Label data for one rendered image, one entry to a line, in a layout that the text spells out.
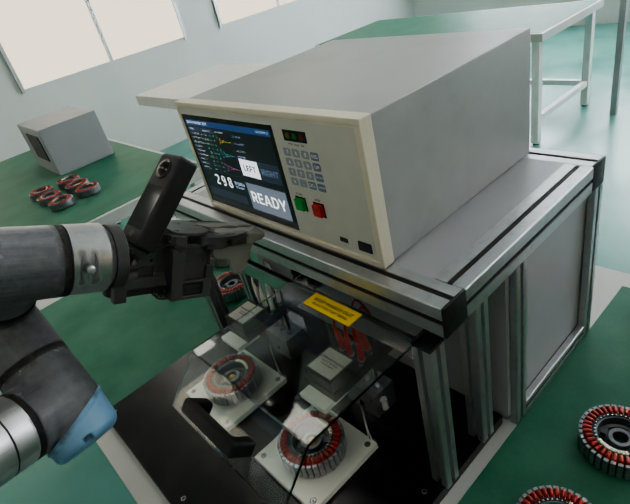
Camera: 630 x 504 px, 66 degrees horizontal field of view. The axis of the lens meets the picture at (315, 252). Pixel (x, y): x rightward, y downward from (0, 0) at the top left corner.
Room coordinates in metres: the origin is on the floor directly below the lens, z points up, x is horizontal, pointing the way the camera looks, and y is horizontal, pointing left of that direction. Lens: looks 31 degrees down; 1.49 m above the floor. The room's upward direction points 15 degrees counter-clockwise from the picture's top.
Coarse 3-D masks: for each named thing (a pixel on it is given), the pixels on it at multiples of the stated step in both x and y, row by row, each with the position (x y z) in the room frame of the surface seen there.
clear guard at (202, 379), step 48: (288, 288) 0.62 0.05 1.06; (240, 336) 0.53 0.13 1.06; (288, 336) 0.51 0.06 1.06; (336, 336) 0.48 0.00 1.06; (384, 336) 0.46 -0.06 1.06; (192, 384) 0.49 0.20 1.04; (240, 384) 0.44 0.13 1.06; (288, 384) 0.42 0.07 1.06; (336, 384) 0.40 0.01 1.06; (240, 432) 0.40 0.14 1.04; (288, 432) 0.36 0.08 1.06; (288, 480) 0.32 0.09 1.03
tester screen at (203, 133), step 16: (192, 128) 0.86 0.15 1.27; (208, 128) 0.81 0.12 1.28; (224, 128) 0.77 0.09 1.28; (240, 128) 0.73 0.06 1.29; (208, 144) 0.83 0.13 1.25; (224, 144) 0.78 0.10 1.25; (240, 144) 0.74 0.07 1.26; (256, 144) 0.71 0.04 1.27; (272, 144) 0.67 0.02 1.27; (208, 160) 0.84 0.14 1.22; (224, 160) 0.80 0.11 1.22; (256, 160) 0.72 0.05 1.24; (272, 160) 0.68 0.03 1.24; (208, 176) 0.86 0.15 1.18; (240, 176) 0.77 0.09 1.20; (240, 192) 0.78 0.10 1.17
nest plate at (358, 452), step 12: (348, 432) 0.56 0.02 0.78; (360, 432) 0.55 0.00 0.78; (348, 444) 0.54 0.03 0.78; (360, 444) 0.53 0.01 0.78; (372, 444) 0.52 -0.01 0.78; (348, 456) 0.51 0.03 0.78; (360, 456) 0.51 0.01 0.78; (336, 468) 0.50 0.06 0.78; (348, 468) 0.49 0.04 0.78; (300, 480) 0.49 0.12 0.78; (312, 480) 0.49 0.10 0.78; (324, 480) 0.48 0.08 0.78; (336, 480) 0.48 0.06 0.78; (300, 492) 0.47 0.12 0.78; (312, 492) 0.47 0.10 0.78; (324, 492) 0.46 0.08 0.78
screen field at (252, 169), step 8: (240, 160) 0.75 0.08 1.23; (248, 168) 0.74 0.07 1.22; (256, 168) 0.72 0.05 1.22; (264, 168) 0.70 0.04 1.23; (272, 168) 0.69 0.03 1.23; (248, 176) 0.75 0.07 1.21; (256, 176) 0.73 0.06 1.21; (264, 176) 0.71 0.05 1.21; (272, 176) 0.69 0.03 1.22; (280, 184) 0.68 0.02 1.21
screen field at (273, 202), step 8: (248, 184) 0.75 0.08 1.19; (256, 192) 0.74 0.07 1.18; (264, 192) 0.72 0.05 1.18; (272, 192) 0.70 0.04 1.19; (280, 192) 0.68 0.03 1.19; (256, 200) 0.75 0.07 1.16; (264, 200) 0.73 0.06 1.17; (272, 200) 0.71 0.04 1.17; (280, 200) 0.69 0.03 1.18; (256, 208) 0.75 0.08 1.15; (264, 208) 0.73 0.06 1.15; (272, 208) 0.71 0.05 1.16; (280, 208) 0.69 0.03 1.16; (288, 208) 0.68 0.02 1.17; (280, 216) 0.70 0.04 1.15; (288, 216) 0.68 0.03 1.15
